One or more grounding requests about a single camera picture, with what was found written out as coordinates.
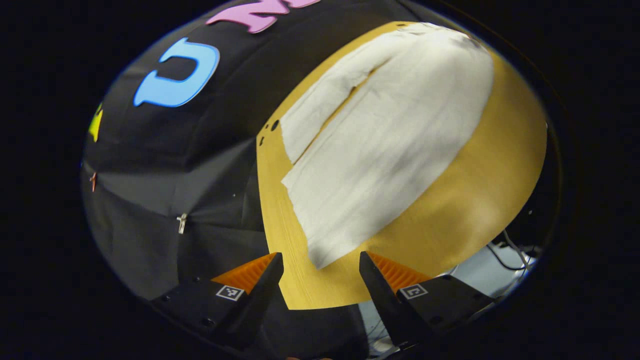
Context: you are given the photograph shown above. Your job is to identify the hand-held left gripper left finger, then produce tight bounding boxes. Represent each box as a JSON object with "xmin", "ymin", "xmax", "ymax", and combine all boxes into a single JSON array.
[{"xmin": 150, "ymin": 252, "xmax": 285, "ymax": 351}]

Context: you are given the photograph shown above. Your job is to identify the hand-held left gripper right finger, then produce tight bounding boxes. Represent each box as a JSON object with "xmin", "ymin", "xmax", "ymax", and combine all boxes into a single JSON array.
[{"xmin": 359, "ymin": 250, "xmax": 496, "ymax": 350}]

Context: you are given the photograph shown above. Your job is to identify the white jeans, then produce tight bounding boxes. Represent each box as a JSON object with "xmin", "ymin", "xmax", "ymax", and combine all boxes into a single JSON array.
[{"xmin": 279, "ymin": 22, "xmax": 496, "ymax": 270}]

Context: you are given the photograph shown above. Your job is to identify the black backdrop cloth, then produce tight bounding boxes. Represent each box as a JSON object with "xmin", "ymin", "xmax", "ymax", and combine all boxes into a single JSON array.
[{"xmin": 81, "ymin": 0, "xmax": 416, "ymax": 360}]

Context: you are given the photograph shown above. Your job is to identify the black floor cable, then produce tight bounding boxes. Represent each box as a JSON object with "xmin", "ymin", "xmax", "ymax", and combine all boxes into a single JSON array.
[{"xmin": 487, "ymin": 230, "xmax": 538, "ymax": 273}]

